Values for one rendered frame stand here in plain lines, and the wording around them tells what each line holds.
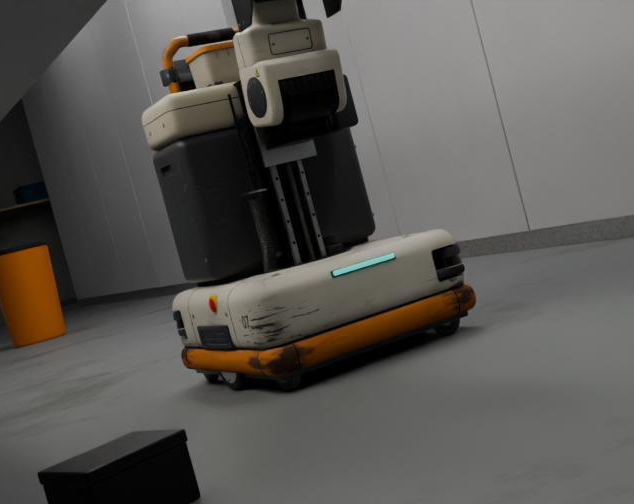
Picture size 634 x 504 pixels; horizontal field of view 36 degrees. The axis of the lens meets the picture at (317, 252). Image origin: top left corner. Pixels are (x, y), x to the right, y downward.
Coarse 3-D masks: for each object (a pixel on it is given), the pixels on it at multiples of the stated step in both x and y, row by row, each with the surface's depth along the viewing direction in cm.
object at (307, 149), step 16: (288, 80) 244; (304, 80) 246; (320, 80) 248; (288, 96) 243; (304, 96) 245; (320, 96) 247; (288, 112) 245; (304, 112) 247; (320, 112) 250; (336, 112) 264; (352, 112) 267; (256, 128) 260; (272, 128) 262; (288, 128) 250; (304, 128) 252; (320, 128) 254; (336, 128) 266; (272, 144) 257; (288, 144) 256; (304, 144) 266; (272, 160) 262; (288, 160) 264
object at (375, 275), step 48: (384, 240) 272; (432, 240) 255; (192, 288) 288; (240, 288) 243; (288, 288) 235; (336, 288) 241; (384, 288) 247; (432, 288) 253; (192, 336) 276; (240, 336) 244; (288, 336) 234; (336, 336) 239; (384, 336) 246
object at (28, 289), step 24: (0, 264) 668; (24, 264) 670; (48, 264) 685; (0, 288) 672; (24, 288) 670; (48, 288) 680; (24, 312) 671; (48, 312) 677; (24, 336) 673; (48, 336) 676
